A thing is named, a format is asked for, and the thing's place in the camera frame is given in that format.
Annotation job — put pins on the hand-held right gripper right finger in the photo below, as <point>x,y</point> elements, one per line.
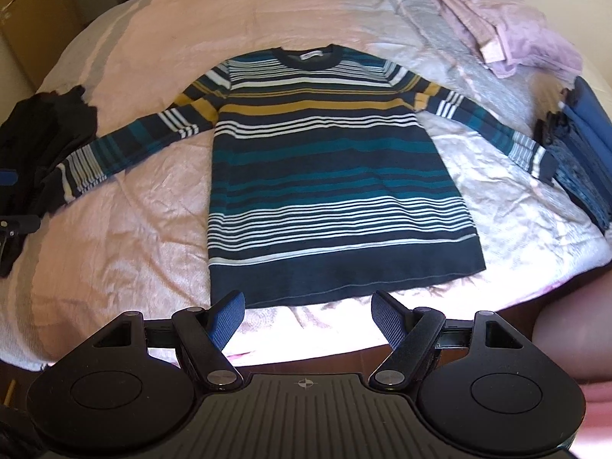
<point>389,320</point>

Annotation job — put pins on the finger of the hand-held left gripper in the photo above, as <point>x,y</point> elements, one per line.
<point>7,178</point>
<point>19,224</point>

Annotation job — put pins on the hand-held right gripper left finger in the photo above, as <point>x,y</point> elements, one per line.
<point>227,318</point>

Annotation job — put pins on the striped knit sweater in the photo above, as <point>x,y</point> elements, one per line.
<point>334,177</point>

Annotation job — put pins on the dark navy garment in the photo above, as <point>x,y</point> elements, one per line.
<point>43,124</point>

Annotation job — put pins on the bed with pink-grey blanket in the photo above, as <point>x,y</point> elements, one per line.
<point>158,191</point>

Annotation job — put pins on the pink fabric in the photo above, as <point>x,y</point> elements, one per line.
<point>573,339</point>

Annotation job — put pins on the dark blue patterned garment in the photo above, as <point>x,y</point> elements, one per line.
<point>573,172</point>

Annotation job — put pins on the blue folded garment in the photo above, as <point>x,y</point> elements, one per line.
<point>593,110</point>

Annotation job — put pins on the pink folded garment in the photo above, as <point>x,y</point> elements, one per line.
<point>516,24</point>

